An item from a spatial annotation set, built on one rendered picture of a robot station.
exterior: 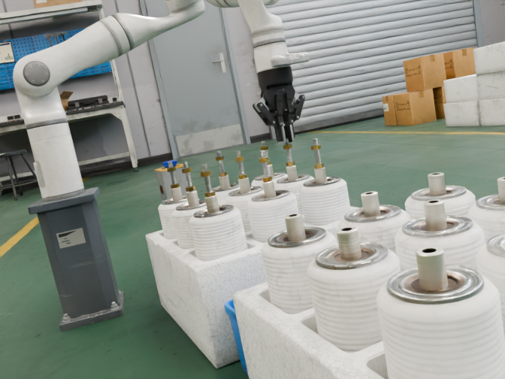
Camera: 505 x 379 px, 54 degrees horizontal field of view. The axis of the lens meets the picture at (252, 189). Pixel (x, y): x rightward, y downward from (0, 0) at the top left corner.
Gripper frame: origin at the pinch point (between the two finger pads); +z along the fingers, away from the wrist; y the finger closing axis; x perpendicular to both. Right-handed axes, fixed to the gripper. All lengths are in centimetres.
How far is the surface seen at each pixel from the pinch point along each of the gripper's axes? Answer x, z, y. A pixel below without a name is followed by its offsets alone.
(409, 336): 62, 13, 38
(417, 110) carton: -211, 22, -312
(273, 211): 13.8, 12.2, 16.1
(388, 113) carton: -257, 23, -326
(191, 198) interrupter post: -2.8, 8.4, 24.0
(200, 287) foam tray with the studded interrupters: 14.5, 20.4, 33.6
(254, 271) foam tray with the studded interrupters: 16.0, 20.6, 23.7
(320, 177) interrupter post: 12.4, 8.9, 2.6
